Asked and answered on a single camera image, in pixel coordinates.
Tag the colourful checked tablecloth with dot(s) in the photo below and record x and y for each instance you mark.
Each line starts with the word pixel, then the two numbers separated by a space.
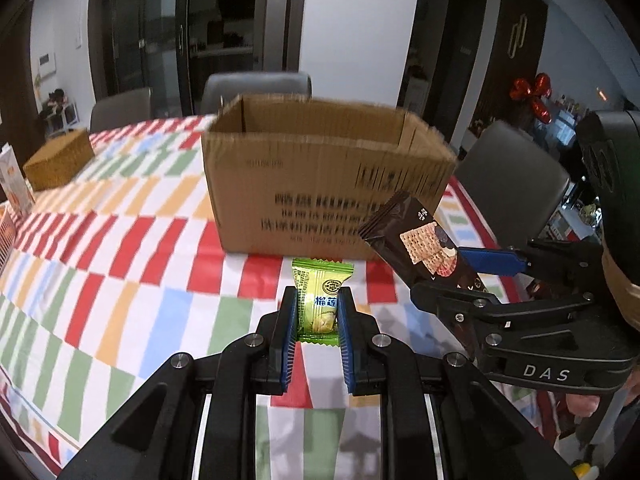
pixel 125 270

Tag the dark cabinet door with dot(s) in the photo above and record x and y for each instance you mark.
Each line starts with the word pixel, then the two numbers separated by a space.
pixel 537 25

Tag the person's right forearm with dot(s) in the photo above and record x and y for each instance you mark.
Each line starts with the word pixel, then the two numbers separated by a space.
pixel 625 290

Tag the dark brown biscuit packet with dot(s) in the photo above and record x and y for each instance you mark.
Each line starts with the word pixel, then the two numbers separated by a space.
pixel 415 240

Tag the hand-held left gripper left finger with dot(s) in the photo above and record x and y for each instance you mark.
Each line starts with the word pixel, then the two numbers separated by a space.
pixel 287 330

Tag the small white shelf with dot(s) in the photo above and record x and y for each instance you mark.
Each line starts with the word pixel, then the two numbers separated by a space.
pixel 67 117

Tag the person's right hand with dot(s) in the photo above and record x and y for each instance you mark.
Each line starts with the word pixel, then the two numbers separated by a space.
pixel 582 406

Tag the white wall intercom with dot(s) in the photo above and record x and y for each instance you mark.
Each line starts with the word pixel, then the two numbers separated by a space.
pixel 46 65

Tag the dark framed glass door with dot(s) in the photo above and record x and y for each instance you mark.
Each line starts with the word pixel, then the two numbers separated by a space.
pixel 150 35

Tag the brown entrance door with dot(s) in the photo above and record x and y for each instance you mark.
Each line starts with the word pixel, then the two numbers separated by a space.
pixel 15 85

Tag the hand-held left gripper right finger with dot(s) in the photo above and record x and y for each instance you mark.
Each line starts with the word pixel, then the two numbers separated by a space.
pixel 347 340

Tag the brown woven box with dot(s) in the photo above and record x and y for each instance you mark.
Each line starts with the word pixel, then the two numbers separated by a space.
pixel 57 160

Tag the green snack packet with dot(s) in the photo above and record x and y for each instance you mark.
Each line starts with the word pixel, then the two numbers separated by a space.
pixel 320 290

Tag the white orange drink carton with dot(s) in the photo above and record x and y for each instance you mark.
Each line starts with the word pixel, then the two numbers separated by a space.
pixel 12 175

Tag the brown cardboard box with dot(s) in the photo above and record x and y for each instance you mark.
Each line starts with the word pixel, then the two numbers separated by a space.
pixel 320 185

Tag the dark interior door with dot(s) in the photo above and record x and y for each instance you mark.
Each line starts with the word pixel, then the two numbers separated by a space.
pixel 460 60

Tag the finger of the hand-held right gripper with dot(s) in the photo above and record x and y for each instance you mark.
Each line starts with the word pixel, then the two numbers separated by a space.
pixel 450 300
pixel 490 260

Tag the grey dining chair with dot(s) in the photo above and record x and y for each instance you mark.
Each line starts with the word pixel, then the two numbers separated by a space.
pixel 255 90
pixel 122 107
pixel 510 180

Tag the red balloon decoration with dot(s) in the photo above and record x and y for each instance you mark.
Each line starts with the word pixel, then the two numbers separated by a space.
pixel 542 85

